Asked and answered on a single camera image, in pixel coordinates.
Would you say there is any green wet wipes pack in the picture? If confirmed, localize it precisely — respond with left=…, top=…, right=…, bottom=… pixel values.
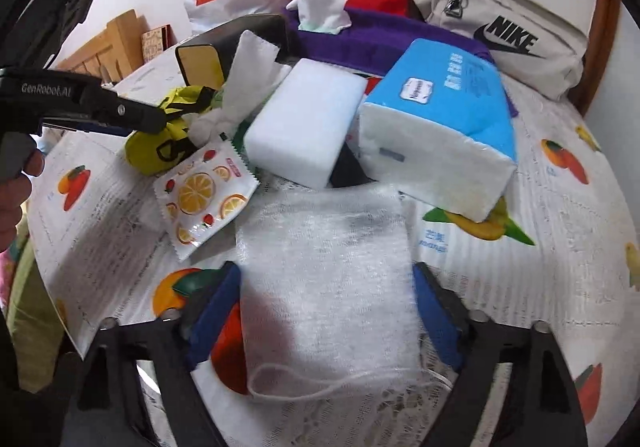
left=286, top=0, right=351, bottom=35

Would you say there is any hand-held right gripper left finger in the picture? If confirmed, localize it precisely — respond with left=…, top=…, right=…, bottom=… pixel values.
left=75, top=261, right=246, bottom=447

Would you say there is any wooden chair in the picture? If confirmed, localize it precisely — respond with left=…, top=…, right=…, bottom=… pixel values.
left=52, top=9, right=146, bottom=82

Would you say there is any white sponge block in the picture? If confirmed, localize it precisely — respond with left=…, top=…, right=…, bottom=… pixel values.
left=243, top=58, right=371, bottom=190

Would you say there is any yellow-green blanket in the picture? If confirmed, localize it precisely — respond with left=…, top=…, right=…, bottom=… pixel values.
left=0, top=227, right=68, bottom=395

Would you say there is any person's left hand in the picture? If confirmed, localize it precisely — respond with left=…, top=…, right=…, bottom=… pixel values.
left=0, top=147, right=47, bottom=248

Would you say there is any fruit-print bedsheet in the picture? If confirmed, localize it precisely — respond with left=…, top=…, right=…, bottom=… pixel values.
left=27, top=57, right=640, bottom=447

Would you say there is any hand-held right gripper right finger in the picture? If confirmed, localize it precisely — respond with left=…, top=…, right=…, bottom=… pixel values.
left=411, top=263, right=588, bottom=447

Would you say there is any yellow and black pouch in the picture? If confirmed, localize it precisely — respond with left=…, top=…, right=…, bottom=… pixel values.
left=124, top=86, right=221, bottom=178

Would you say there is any white paper tissue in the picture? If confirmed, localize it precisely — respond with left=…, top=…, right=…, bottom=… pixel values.
left=190, top=30, right=293, bottom=148

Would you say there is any blue tissue pack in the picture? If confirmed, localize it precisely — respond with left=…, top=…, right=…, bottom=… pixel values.
left=357, top=39, right=518, bottom=222

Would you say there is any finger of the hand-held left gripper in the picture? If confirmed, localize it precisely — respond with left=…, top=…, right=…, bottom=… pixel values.
left=95, top=86, right=168, bottom=136

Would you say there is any fruit-print wipe packet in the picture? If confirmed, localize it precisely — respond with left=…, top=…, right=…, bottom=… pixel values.
left=152, top=139, right=261, bottom=263

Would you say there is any white mesh cloth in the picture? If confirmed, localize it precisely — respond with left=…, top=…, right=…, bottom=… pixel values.
left=235, top=184, right=426, bottom=400

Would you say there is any black box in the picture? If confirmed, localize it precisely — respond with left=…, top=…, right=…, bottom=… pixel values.
left=175, top=14, right=291, bottom=88

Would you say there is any beige shoulder bag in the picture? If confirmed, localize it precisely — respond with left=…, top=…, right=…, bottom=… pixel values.
left=410, top=0, right=598, bottom=102

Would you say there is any purple towel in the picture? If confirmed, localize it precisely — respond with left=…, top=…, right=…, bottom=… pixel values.
left=282, top=7, right=521, bottom=118

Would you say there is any small patterned box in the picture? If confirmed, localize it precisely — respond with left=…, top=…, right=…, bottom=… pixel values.
left=141, top=26, right=173, bottom=62

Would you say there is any wooden door frame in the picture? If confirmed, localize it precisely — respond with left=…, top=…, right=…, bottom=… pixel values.
left=570, top=0, right=623, bottom=118

